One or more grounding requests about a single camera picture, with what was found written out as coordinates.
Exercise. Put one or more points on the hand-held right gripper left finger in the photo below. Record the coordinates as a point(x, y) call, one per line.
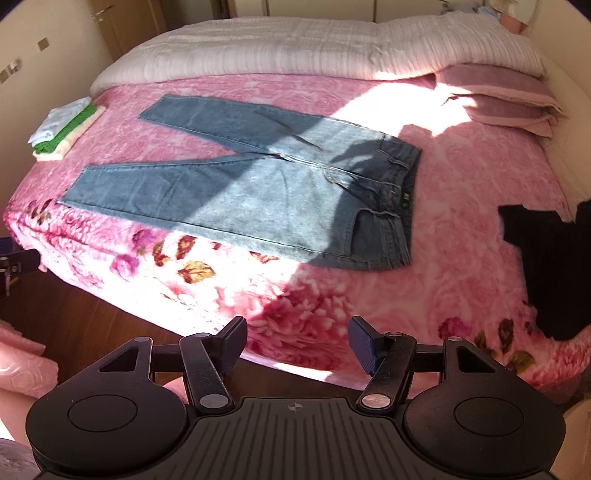
point(232, 344)

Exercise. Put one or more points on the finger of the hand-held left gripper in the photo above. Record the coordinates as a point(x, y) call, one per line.
point(21, 263)

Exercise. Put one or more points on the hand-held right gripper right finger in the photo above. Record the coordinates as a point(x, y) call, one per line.
point(363, 347)

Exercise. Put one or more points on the blue denim jeans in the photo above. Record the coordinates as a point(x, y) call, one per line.
point(258, 203)

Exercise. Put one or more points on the pink embossed cloth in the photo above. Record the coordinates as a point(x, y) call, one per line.
point(23, 364)

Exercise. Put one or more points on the folded white green cloth stack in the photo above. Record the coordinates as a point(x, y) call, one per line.
point(60, 152)

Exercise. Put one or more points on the folded green garment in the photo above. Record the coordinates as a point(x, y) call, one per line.
point(69, 134)

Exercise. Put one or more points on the folded light blue garment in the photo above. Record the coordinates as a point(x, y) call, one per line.
point(57, 120)

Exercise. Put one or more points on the pink floral blanket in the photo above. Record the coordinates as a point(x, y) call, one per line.
point(461, 221)

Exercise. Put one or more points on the black garment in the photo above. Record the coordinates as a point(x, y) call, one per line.
point(554, 267)

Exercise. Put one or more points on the brown wooden door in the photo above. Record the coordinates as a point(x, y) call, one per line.
point(129, 25)

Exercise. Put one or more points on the white striped quilt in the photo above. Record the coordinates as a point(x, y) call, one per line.
point(277, 50)

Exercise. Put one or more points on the cream padded headboard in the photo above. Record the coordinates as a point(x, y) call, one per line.
point(568, 106)

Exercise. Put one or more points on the cream wardrobe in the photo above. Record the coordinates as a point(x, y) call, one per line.
point(323, 7)

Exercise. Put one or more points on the wall switch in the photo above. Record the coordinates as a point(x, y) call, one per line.
point(42, 44)

